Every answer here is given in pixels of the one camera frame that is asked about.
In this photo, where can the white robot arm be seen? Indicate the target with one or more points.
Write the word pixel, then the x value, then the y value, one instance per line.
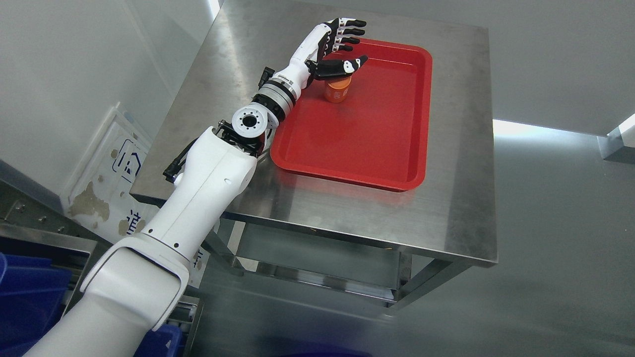
pixel 137 283

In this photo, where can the blue bin lower far left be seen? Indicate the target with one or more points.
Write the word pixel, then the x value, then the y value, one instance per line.
pixel 31 294

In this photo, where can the orange capacitor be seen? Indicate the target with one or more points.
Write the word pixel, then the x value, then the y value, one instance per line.
pixel 336 90

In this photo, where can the stainless steel desk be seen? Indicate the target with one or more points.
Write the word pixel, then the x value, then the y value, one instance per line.
pixel 440 229

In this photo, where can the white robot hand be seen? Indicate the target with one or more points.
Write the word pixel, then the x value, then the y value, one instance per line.
pixel 336 35

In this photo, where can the white floor sign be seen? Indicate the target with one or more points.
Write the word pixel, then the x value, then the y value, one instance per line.
pixel 98 195

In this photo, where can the red plastic tray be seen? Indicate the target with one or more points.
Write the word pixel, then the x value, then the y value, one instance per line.
pixel 377 136

